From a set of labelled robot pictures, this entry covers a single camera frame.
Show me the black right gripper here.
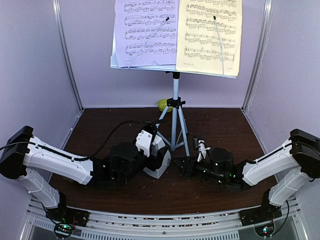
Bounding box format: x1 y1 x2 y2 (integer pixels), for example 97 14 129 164
171 156 226 185

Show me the white metronome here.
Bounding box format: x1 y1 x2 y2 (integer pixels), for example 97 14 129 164
143 135 172 179

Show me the white perforated music stand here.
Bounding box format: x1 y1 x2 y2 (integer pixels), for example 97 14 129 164
109 14 238 157

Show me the purple sheet music page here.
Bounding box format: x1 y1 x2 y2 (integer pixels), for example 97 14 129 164
114 0 180 68

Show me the yellow sheet music page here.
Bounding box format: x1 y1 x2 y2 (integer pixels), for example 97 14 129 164
175 0 243 78

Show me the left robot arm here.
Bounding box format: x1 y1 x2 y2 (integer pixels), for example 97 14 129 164
0 124 171 233

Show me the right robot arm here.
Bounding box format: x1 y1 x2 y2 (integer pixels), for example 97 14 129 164
172 128 320 226

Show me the green plastic bowl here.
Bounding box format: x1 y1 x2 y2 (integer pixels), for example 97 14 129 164
157 98 168 112

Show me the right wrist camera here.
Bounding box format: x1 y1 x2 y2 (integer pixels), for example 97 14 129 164
192 135 211 162

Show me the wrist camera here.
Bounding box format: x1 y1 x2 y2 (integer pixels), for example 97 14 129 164
135 123 158 157
192 135 211 162

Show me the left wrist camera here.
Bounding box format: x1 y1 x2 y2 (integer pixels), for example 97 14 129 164
135 123 158 157

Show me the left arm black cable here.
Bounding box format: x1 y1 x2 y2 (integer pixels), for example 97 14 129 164
0 120 167 161

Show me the metal front base rail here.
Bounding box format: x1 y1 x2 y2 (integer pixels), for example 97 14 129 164
18 198 308 240

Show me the right aluminium corner post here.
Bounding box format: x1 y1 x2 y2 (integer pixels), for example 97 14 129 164
242 0 274 114

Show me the aluminium corner post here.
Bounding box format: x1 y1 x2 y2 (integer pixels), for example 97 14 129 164
242 0 274 114
52 0 84 112

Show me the left aluminium corner post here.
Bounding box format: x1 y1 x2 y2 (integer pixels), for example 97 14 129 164
52 0 84 112

